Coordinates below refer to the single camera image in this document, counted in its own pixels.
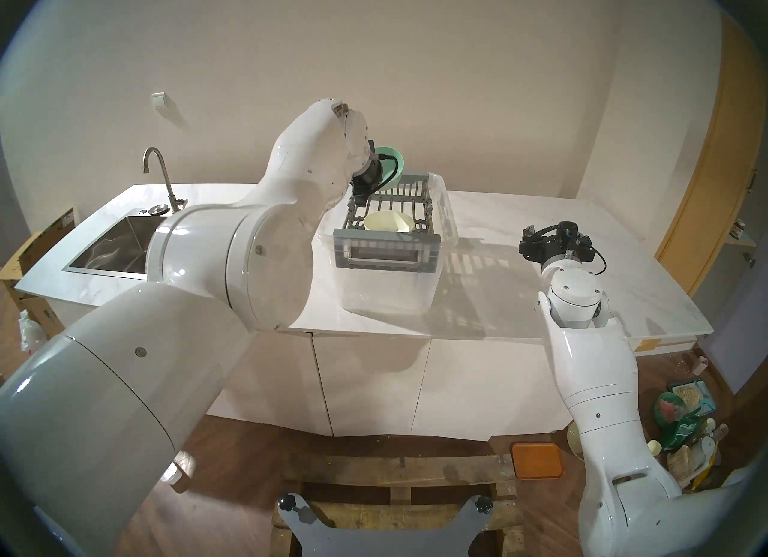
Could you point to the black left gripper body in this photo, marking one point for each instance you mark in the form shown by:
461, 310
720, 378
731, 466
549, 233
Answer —
366, 181

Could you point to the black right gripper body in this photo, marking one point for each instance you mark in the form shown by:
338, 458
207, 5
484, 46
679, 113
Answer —
549, 248

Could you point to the mint green bowl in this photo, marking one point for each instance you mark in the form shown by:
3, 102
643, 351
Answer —
393, 157

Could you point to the cream bowl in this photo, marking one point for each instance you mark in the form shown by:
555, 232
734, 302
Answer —
389, 221

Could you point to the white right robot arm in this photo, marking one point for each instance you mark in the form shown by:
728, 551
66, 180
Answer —
594, 370

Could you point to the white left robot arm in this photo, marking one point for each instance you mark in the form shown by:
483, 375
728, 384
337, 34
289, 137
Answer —
210, 262

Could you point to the grey dish drying rack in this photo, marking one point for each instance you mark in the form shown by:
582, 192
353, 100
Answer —
387, 248

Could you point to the amber glass plate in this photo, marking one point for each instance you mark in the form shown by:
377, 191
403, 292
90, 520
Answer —
574, 439

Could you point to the green bowl pink contents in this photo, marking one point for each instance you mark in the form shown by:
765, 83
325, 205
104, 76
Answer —
669, 409

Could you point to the clear plastic storage bin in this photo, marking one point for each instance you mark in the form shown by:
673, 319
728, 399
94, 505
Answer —
384, 292

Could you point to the white marble kitchen counter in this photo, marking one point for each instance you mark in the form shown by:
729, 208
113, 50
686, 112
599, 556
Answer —
480, 382

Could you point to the wooden shelf board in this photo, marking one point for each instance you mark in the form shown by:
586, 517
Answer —
743, 239

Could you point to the curved steel faucet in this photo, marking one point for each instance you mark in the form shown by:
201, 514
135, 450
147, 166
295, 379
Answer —
168, 184

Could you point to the round steel sink knob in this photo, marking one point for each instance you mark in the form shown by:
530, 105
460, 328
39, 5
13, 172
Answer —
159, 208

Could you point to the teal tray with grains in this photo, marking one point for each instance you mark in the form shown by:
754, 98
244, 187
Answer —
699, 395

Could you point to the orange rectangular tray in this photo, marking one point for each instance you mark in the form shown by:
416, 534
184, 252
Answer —
537, 461

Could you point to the green snack bag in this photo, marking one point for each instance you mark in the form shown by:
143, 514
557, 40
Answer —
681, 433

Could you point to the stainless steel sink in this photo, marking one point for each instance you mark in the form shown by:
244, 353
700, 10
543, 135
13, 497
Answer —
114, 250

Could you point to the wooden pallet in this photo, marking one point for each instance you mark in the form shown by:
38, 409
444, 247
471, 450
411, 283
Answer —
396, 472

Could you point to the brown cardboard box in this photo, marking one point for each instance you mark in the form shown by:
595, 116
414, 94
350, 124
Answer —
36, 250

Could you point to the white plastic container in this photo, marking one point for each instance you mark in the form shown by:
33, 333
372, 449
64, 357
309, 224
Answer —
173, 473

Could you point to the white plastic bag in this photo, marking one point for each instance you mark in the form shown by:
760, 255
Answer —
31, 334

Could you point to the wooden door frame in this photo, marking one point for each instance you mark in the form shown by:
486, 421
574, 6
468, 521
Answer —
708, 172

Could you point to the white wall switch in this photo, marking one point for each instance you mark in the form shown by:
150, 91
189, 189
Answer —
159, 100

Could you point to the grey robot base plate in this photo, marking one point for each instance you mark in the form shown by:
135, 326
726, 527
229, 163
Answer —
384, 541

